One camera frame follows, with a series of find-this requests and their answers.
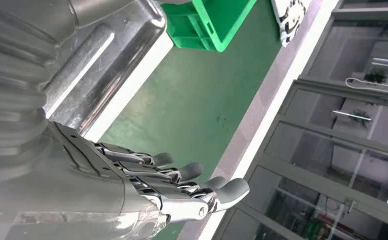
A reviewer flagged green potted plant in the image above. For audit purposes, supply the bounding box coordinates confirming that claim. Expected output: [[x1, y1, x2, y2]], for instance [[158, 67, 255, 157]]
[[348, 109, 374, 129], [365, 69, 388, 84]]

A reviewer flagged white parcel bag, curved black logo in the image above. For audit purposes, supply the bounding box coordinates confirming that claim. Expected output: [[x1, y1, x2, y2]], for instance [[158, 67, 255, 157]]
[[271, 0, 311, 48]]

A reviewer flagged grey framed glass partition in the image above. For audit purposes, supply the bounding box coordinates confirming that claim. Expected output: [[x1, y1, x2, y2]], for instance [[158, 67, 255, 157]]
[[213, 0, 388, 240]]

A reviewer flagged green plastic crate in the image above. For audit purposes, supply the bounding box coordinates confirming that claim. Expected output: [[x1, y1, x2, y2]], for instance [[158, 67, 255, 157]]
[[161, 0, 257, 53]]

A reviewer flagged steel scale tray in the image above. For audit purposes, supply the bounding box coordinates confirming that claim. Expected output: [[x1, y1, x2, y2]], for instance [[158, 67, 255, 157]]
[[43, 0, 167, 135]]

